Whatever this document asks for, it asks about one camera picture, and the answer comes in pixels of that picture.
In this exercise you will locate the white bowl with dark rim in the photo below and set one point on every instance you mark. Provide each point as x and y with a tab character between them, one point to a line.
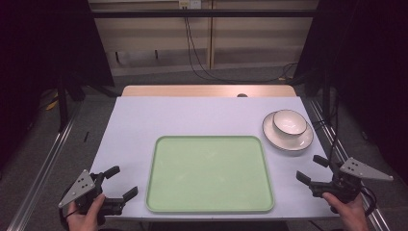
289	123

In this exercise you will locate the white plate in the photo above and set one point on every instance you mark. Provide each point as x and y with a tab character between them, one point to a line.
288	142

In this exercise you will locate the person's right hand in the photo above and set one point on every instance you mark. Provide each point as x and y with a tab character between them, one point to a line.
351	213

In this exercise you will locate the white table mat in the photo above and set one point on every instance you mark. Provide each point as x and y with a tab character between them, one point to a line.
205	118

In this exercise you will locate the light green tray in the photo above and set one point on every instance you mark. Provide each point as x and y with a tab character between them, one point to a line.
210	174

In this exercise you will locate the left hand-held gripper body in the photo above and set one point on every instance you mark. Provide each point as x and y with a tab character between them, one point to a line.
84	189

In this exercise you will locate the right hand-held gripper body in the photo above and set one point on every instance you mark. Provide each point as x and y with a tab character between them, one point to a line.
348	179

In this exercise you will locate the aluminium floor rail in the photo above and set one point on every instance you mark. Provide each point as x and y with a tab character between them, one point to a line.
43	166
344	160

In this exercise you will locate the black metal stand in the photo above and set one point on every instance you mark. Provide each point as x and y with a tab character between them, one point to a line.
62	102

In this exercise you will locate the white wall socket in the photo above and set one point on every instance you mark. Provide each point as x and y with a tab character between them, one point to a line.
190	4

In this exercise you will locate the person's left hand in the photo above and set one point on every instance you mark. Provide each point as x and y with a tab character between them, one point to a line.
84	216

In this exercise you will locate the black horizontal bar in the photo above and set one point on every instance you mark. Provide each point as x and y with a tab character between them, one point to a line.
202	13

